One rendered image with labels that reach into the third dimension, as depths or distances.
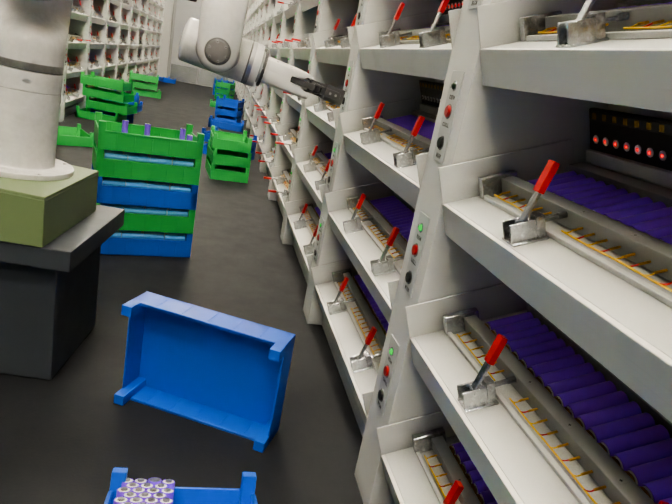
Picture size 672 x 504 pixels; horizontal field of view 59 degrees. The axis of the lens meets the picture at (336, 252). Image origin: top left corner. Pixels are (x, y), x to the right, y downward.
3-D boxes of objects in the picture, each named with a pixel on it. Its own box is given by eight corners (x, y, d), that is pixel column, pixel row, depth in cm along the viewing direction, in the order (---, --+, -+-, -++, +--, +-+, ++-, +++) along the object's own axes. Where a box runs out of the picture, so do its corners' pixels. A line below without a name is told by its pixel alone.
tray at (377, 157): (423, 216, 90) (416, 155, 87) (345, 151, 146) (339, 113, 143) (546, 189, 92) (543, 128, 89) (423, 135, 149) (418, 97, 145)
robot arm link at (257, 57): (240, 81, 124) (253, 86, 125) (241, 83, 116) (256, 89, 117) (252, 41, 122) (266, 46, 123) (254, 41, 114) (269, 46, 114)
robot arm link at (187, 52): (254, 41, 113) (252, 41, 121) (186, 14, 109) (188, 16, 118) (241, 84, 115) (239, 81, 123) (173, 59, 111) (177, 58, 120)
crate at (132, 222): (91, 228, 176) (93, 202, 174) (88, 209, 193) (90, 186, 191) (193, 234, 189) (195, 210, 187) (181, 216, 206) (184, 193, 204)
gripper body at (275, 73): (250, 82, 125) (300, 101, 128) (252, 85, 115) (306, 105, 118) (261, 47, 123) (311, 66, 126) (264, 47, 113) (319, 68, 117)
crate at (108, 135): (97, 148, 169) (99, 120, 167) (93, 136, 186) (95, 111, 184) (201, 160, 182) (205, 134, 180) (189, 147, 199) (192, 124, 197)
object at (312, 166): (325, 219, 161) (316, 169, 156) (298, 174, 217) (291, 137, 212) (396, 203, 163) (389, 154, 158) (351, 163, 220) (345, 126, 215)
